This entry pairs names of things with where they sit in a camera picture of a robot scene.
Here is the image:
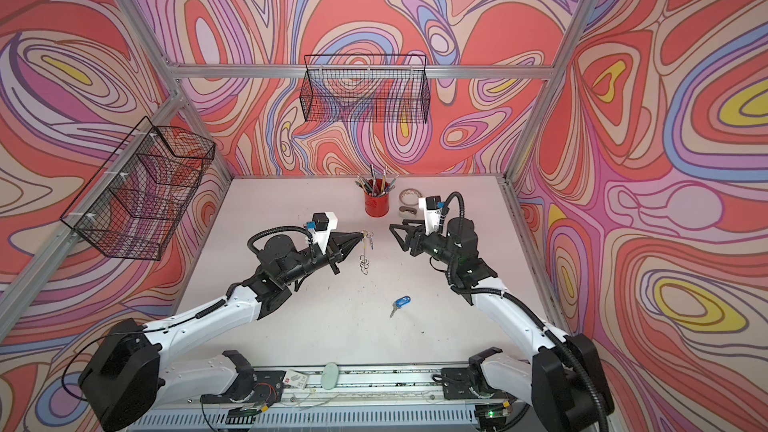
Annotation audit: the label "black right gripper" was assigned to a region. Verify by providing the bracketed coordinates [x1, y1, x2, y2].
[390, 219, 460, 268]

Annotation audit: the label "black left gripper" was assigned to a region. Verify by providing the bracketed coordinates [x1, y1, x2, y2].
[278, 235, 364, 290]

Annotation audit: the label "silver metal keyring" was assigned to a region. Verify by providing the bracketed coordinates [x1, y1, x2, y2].
[359, 230, 373, 275]

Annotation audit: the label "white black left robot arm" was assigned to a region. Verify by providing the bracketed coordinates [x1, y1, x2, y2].
[77, 223, 365, 431]

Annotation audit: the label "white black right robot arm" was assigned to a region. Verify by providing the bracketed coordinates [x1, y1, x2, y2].
[389, 191, 615, 431]

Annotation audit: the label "tape roll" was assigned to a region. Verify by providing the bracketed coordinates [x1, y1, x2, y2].
[399, 188, 423, 207]

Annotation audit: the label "red pencil cup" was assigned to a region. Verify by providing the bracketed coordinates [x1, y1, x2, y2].
[364, 193, 390, 218]

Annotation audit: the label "pencils in cup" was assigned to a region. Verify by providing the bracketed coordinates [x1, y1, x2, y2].
[354, 164, 400, 198]

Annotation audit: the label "blue headed key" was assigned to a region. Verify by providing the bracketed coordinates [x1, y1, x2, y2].
[389, 296, 411, 318]

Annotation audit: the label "white oval button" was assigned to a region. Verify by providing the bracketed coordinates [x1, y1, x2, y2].
[320, 363, 340, 390]

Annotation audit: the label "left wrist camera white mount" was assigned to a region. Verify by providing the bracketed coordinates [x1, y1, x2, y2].
[305, 212, 338, 254]

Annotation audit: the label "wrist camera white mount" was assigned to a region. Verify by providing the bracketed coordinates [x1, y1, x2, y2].
[305, 212, 338, 254]
[418, 195, 444, 235]

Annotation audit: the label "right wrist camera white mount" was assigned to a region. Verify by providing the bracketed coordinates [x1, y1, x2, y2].
[418, 195, 444, 235]

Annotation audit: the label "black wire basket back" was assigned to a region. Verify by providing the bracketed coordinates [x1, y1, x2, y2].
[299, 52, 431, 124]

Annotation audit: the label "black wire basket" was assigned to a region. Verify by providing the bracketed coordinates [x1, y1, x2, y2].
[299, 52, 431, 124]
[59, 117, 216, 261]

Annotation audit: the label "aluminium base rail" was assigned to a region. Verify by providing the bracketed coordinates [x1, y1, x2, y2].
[127, 363, 548, 431]

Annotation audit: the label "black wire basket left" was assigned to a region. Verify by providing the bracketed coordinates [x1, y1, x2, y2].
[59, 117, 216, 261]

